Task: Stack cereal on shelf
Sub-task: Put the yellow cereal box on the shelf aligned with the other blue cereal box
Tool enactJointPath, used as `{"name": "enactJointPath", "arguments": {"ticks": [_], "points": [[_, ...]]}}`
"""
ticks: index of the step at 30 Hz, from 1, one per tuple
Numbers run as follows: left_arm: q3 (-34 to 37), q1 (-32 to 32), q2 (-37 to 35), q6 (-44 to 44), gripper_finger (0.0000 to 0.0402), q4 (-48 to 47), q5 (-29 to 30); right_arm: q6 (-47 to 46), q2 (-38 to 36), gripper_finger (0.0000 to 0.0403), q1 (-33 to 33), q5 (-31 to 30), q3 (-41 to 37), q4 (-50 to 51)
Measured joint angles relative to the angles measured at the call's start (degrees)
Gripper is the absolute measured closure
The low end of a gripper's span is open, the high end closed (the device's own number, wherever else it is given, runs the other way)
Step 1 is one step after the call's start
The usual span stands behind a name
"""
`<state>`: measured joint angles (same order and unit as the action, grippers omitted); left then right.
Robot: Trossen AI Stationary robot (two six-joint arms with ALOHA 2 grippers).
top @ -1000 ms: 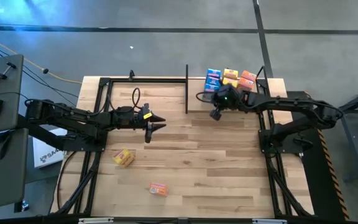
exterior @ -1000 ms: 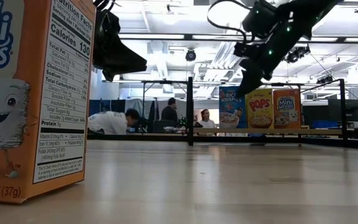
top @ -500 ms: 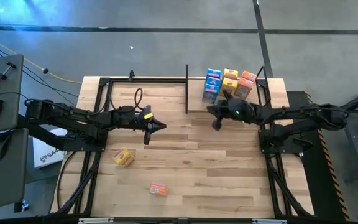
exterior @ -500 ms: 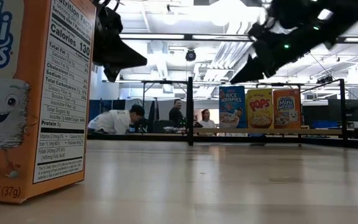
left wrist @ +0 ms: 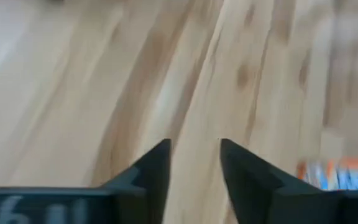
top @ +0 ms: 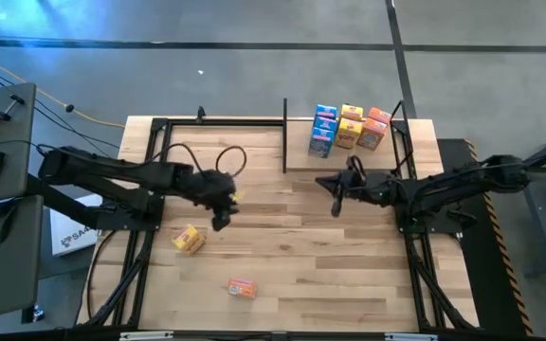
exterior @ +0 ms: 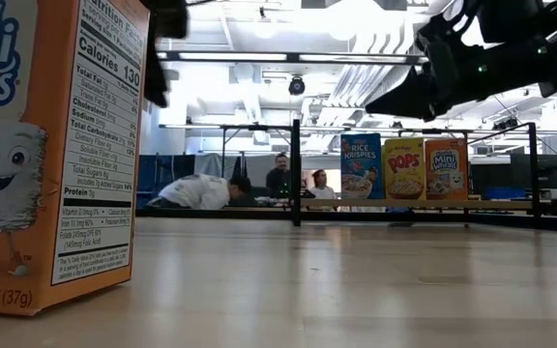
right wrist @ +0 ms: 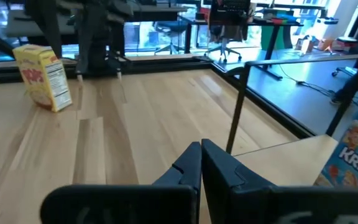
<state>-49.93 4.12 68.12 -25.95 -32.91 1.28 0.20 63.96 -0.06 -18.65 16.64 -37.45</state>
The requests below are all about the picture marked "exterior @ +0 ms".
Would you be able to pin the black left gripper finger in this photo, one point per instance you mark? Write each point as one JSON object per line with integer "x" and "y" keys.
{"x": 155, "y": 82}

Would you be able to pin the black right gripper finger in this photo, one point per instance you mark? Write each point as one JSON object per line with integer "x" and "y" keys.
{"x": 406, "y": 96}

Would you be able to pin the yellow Corn Pops cereal box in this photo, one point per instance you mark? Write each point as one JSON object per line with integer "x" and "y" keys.
{"x": 404, "y": 170}

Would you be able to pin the blue Rice Krispies cereal box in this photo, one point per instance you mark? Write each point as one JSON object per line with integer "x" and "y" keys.
{"x": 361, "y": 166}

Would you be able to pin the orange Mini-Wheats cereal box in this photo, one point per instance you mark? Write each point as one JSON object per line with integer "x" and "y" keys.
{"x": 447, "y": 170}
{"x": 41, "y": 145}

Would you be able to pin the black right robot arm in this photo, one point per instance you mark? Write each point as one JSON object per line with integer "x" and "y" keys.
{"x": 539, "y": 43}

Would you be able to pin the wooden shelf board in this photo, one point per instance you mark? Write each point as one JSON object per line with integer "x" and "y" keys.
{"x": 496, "y": 205}

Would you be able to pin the black track spotlight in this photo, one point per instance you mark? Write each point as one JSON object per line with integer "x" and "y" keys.
{"x": 506, "y": 124}

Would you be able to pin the blue room partition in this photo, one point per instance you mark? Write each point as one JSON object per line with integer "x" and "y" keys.
{"x": 162, "y": 171}

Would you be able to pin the black computer monitor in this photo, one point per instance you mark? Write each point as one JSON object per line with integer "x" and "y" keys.
{"x": 539, "y": 171}
{"x": 489, "y": 176}

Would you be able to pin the person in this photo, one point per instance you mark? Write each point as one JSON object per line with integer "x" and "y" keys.
{"x": 322, "y": 187}
{"x": 278, "y": 179}
{"x": 196, "y": 191}

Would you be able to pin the blue background bin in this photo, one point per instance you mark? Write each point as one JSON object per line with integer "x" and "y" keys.
{"x": 503, "y": 194}

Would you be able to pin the silver ventilation duct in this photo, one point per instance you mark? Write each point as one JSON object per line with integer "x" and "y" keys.
{"x": 356, "y": 82}

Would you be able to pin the black overhead camera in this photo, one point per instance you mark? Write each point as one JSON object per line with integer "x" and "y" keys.
{"x": 297, "y": 85}

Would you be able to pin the black metal shelf frame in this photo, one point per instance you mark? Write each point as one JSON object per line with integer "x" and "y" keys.
{"x": 296, "y": 174}

